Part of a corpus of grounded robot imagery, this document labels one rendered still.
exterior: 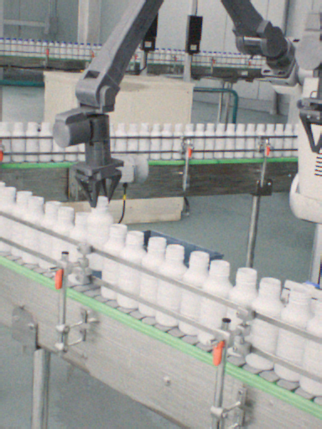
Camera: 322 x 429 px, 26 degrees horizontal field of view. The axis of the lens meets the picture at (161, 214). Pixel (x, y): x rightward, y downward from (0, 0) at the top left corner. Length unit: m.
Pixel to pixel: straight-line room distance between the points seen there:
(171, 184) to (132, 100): 2.43
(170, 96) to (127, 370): 4.50
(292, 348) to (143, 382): 0.38
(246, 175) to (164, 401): 2.24
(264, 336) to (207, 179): 2.22
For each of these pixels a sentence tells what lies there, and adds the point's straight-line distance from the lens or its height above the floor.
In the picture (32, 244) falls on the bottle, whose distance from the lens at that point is 1.78.
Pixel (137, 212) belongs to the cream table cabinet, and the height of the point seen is 0.10.
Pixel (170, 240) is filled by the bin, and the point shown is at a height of 0.93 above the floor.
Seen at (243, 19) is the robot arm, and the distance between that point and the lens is 1.85.
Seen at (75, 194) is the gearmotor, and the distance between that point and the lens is 3.07.
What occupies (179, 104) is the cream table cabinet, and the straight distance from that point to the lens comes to 5.95.
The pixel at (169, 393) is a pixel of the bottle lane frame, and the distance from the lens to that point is 1.48.
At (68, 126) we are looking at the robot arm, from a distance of 1.47.
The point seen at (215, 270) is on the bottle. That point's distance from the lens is 1.36.
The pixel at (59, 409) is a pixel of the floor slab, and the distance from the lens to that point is 3.17.
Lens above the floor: 1.59
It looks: 15 degrees down
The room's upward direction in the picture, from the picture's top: 4 degrees clockwise
